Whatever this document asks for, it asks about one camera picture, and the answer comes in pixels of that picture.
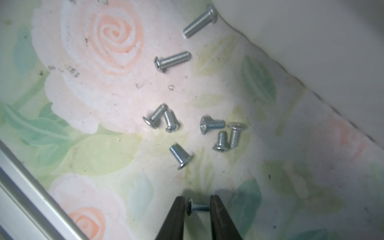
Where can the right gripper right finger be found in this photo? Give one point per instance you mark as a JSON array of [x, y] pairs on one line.
[[222, 226]]

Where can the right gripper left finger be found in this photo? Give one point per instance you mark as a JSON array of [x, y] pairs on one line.
[[173, 225]]

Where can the silver screw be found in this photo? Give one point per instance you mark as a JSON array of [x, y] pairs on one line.
[[236, 129], [180, 155], [222, 144], [207, 124], [209, 16], [163, 64], [192, 207], [152, 120], [172, 126]]

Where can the white plastic storage box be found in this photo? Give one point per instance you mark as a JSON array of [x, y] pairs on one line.
[[336, 48]]

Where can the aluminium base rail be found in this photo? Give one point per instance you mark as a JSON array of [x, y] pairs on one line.
[[28, 212]]

